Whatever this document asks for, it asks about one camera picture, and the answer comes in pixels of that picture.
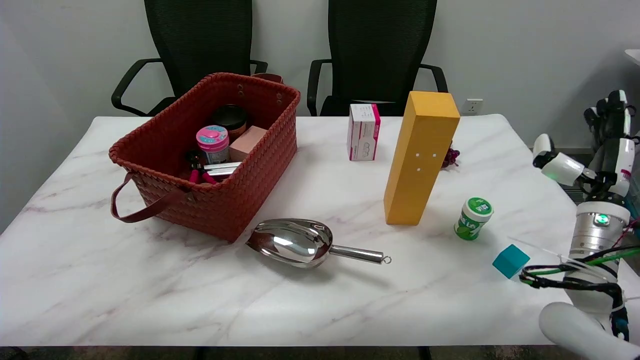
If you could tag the white side desk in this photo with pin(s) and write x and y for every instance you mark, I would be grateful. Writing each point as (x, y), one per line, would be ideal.
(634, 56)

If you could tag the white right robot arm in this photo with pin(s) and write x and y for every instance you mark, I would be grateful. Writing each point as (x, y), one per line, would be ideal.
(595, 235)

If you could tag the green gum jar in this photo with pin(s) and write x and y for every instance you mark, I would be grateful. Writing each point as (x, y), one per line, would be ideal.
(472, 219)

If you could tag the pink and white carton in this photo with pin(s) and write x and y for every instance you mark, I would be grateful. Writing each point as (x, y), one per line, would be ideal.
(363, 132)

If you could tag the white wall socket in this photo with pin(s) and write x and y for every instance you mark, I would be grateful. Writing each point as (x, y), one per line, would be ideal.
(472, 106)

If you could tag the purple grape bunch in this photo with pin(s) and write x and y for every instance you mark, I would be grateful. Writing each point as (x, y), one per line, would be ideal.
(450, 157)

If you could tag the teal cube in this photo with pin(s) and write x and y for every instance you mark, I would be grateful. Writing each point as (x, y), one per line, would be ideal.
(510, 260)

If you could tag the silver metal tin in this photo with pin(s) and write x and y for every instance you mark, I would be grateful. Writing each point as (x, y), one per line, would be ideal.
(221, 170)

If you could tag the red woven basket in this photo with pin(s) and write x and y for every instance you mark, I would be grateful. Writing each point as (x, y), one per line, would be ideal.
(175, 150)

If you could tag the tall yellow box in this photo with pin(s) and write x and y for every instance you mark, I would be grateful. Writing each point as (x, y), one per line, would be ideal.
(420, 160)

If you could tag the shiny metal scoop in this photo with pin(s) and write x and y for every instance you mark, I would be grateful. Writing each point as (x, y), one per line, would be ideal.
(295, 243)

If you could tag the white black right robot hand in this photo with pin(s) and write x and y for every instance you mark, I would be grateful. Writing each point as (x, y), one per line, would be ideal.
(616, 160)

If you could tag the dark jar with black lid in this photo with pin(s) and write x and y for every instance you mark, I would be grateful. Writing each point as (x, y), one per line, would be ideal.
(231, 119)

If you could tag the pale pink block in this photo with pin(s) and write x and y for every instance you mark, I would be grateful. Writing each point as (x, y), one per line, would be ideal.
(247, 142)

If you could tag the pink lid jar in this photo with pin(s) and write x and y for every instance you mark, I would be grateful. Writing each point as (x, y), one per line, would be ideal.
(213, 144)

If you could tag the black mesh office chair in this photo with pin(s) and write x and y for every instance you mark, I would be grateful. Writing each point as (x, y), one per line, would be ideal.
(380, 50)
(200, 50)

